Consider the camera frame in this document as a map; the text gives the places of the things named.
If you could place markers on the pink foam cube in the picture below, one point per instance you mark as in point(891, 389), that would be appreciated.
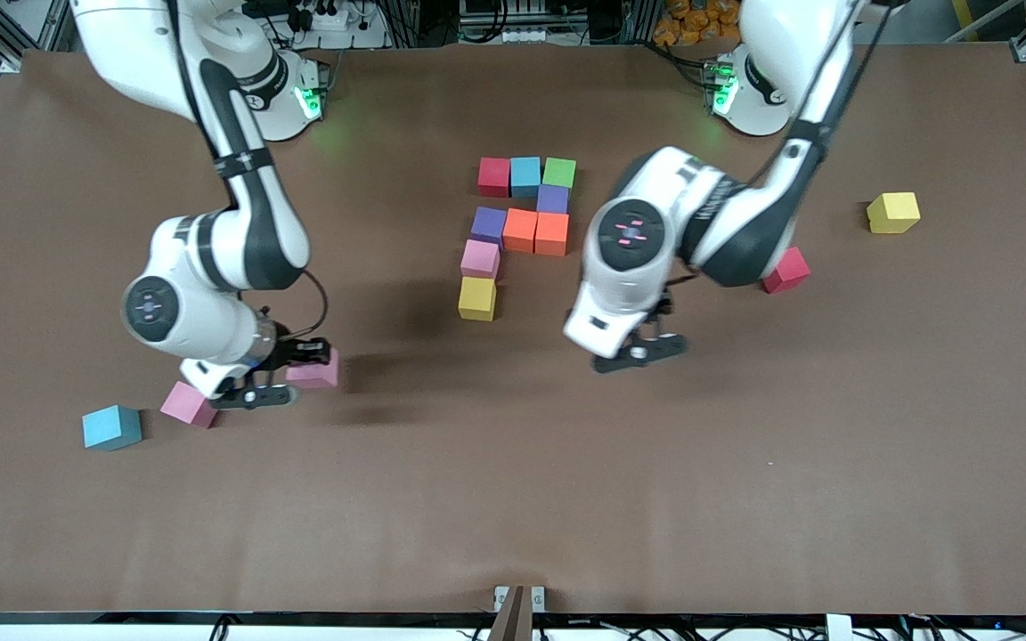
point(321, 374)
point(185, 403)
point(480, 258)

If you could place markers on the orange foam cube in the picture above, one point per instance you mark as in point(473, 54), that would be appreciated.
point(552, 234)
point(520, 230)

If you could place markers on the yellow foam cube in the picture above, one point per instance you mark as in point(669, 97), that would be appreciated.
point(893, 212)
point(476, 298)

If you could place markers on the purple foam cube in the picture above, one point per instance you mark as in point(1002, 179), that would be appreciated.
point(552, 198)
point(488, 224)

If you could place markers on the red foam cube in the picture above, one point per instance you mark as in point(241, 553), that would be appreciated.
point(493, 176)
point(793, 271)

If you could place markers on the green foam cube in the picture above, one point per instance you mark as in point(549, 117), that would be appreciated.
point(559, 172)

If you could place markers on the light blue foam cube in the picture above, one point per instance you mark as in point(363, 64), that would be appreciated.
point(111, 427)
point(525, 176)

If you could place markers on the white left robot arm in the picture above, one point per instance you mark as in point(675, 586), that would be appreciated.
point(727, 205)

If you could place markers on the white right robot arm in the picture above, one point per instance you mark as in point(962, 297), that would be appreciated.
point(237, 240)

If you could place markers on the brown table cover sheet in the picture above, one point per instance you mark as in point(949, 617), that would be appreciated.
point(513, 490)

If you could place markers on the bag of oranges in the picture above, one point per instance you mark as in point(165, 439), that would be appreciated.
point(691, 27)

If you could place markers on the white power strip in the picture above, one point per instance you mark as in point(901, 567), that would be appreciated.
point(526, 36)
point(330, 18)

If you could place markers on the white label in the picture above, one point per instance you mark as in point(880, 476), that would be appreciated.
point(838, 628)

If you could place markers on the grey metal bracket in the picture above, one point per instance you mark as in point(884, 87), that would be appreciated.
point(517, 614)

